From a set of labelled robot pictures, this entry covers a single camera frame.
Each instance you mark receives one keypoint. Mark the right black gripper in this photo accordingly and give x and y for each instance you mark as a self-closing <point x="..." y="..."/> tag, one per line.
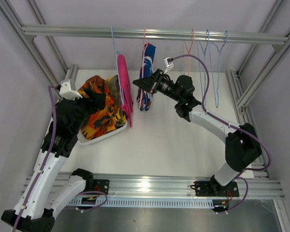
<point x="151" y="83"/>

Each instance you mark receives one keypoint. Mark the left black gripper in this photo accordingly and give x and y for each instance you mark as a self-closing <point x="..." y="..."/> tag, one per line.
<point x="99" y="98"/>

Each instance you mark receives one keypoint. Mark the blue white patterned trousers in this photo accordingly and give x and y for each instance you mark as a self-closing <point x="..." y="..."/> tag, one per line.
<point x="148" y="71"/>

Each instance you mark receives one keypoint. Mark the yellow grey camouflage trousers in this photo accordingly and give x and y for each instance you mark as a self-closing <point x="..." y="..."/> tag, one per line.
<point x="113" y="85"/>

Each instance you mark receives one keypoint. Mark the orange camouflage trousers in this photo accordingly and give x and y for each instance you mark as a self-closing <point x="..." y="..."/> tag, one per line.
<point x="106" y="120"/>

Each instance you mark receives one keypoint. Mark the pink trousers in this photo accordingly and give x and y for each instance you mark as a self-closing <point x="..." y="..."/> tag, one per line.
<point x="125" y="88"/>

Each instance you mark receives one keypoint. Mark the blue hanger of camouflage trousers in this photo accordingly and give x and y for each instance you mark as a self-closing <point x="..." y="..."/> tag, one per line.
<point x="203" y="78"/>

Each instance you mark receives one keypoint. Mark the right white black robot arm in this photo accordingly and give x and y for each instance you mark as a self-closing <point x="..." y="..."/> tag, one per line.
<point x="241" y="146"/>

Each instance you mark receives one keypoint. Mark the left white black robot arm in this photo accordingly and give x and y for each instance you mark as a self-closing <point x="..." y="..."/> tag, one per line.
<point x="36" y="211"/>

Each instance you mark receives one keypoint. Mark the white plastic basket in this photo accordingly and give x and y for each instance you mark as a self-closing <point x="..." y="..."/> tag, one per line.
<point x="83" y="141"/>

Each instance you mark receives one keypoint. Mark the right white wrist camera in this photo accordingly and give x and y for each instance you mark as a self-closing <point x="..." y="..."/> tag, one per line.
<point x="169" y="64"/>

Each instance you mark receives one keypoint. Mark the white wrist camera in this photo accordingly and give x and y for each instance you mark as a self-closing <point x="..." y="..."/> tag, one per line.
<point x="66" y="92"/>
<point x="169" y="64"/>

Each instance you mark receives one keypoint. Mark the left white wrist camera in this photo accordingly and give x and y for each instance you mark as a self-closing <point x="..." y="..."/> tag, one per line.
<point x="66" y="92"/>

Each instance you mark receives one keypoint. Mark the aluminium frame left posts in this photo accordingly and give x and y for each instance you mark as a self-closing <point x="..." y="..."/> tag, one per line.
<point x="14" y="20"/>

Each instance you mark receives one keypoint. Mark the aluminium frame posts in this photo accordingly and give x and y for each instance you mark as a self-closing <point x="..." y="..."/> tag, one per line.
<point x="14" y="20"/>
<point x="266" y="83"/>

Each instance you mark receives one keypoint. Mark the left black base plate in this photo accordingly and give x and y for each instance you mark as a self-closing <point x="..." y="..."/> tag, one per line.
<point x="101" y="185"/>

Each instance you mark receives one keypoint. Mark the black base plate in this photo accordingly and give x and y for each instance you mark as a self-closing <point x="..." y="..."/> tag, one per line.
<point x="208" y="189"/>
<point x="101" y="185"/>

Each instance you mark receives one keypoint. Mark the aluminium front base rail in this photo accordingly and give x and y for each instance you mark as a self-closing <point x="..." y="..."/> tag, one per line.
<point x="142" y="186"/>

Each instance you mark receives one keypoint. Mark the aluminium hanging rail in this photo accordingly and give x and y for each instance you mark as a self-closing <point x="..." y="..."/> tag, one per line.
<point x="156" y="34"/>

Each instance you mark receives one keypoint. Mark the aluminium frame right posts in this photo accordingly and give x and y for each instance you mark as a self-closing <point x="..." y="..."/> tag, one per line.
<point x="266" y="83"/>

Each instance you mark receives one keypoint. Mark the white slotted cable duct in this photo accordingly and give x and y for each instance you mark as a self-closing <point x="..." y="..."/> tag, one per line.
<point x="159" y="203"/>

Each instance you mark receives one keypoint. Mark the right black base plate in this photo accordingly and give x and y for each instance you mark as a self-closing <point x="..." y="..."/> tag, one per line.
<point x="208" y="189"/>

